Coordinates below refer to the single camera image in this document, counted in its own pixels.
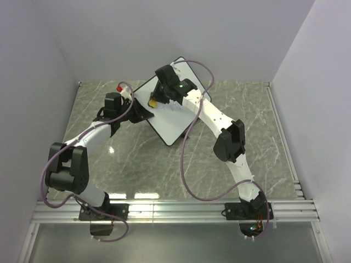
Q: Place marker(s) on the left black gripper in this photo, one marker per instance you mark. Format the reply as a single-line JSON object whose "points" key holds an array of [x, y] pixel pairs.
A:
{"points": [[141, 113]]}

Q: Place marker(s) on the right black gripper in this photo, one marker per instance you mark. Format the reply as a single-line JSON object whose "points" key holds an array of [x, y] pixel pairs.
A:
{"points": [[155, 95]]}

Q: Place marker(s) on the yellow whiteboard eraser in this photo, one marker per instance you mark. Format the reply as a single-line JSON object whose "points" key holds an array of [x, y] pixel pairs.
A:
{"points": [[152, 103]]}

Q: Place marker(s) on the white whiteboard with black frame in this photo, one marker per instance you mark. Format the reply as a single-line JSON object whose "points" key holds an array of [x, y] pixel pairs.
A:
{"points": [[169, 120]]}

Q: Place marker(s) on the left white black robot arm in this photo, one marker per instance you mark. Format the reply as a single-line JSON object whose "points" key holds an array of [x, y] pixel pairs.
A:
{"points": [[67, 169]]}

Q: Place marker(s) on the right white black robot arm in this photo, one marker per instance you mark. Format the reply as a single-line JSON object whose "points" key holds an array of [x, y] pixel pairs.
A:
{"points": [[228, 148]]}

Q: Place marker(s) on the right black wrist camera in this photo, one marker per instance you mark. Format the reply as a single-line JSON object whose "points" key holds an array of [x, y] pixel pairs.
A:
{"points": [[167, 74]]}

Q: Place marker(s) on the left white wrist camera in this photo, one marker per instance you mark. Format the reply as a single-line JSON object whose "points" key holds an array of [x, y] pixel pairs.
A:
{"points": [[124, 90]]}

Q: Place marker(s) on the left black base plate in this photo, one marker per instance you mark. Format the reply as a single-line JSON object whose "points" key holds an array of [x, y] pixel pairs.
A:
{"points": [[119, 210]]}

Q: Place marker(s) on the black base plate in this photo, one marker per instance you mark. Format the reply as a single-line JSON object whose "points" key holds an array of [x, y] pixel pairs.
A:
{"points": [[119, 210], [245, 211]]}

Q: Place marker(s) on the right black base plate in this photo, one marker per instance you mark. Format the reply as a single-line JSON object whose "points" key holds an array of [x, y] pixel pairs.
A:
{"points": [[245, 211]]}

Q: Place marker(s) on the aluminium mounting rail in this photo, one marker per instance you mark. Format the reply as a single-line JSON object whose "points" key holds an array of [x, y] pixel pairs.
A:
{"points": [[176, 212]]}

